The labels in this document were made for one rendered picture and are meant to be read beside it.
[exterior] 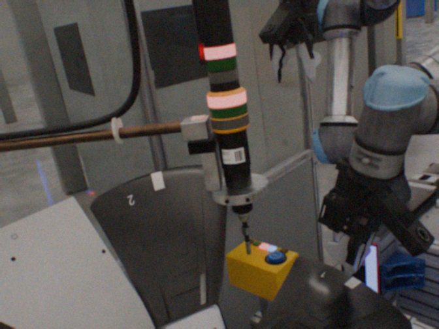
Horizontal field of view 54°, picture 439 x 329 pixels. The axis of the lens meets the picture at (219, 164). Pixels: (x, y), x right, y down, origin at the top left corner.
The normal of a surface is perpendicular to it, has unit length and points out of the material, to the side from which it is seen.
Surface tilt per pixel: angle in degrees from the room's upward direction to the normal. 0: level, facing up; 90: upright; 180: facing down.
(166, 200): 42
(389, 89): 88
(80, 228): 50
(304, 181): 90
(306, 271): 6
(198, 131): 90
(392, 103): 92
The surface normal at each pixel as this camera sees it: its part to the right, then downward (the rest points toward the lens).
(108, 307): 0.47, -0.51
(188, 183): -0.05, -0.54
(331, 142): -0.51, 0.02
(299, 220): 0.73, 0.12
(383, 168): -0.01, 0.51
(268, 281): -0.66, 0.34
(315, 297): -0.05, -0.94
